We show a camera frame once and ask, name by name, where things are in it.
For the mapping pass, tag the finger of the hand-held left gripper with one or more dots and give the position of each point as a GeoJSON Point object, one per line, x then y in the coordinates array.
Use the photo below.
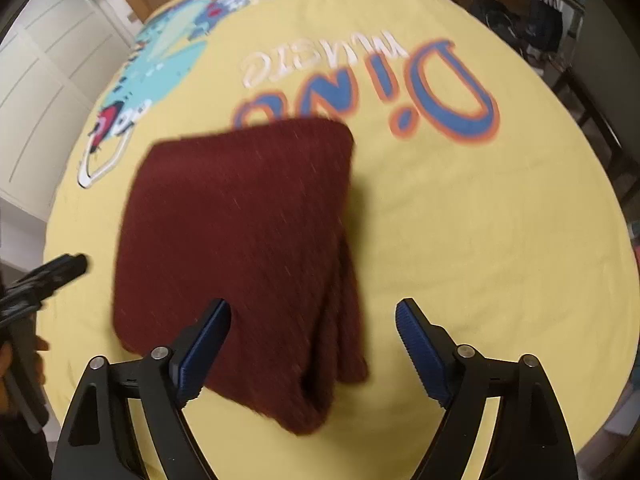
{"type": "Point", "coordinates": [50, 275]}

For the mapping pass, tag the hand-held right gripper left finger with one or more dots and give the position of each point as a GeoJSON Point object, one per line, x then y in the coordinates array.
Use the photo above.
{"type": "Point", "coordinates": [202, 355]}

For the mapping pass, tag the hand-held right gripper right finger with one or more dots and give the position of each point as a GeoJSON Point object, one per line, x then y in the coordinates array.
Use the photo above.
{"type": "Point", "coordinates": [422, 355]}

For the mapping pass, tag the dark red knitted sweater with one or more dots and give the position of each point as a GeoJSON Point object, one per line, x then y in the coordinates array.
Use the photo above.
{"type": "Point", "coordinates": [240, 240]}

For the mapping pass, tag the person's left hand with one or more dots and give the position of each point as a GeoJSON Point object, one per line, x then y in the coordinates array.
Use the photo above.
{"type": "Point", "coordinates": [43, 344]}

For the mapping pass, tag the yellow printed blanket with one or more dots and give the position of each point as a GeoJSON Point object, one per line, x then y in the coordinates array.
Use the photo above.
{"type": "Point", "coordinates": [475, 220]}

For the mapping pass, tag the dark grey chair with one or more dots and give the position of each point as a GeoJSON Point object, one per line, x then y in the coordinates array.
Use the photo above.
{"type": "Point", "coordinates": [605, 90]}

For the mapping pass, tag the black backpack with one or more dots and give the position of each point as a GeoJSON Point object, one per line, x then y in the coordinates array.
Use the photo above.
{"type": "Point", "coordinates": [495, 20]}

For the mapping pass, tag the black hanging bag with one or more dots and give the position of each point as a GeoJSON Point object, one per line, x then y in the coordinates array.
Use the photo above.
{"type": "Point", "coordinates": [545, 25]}

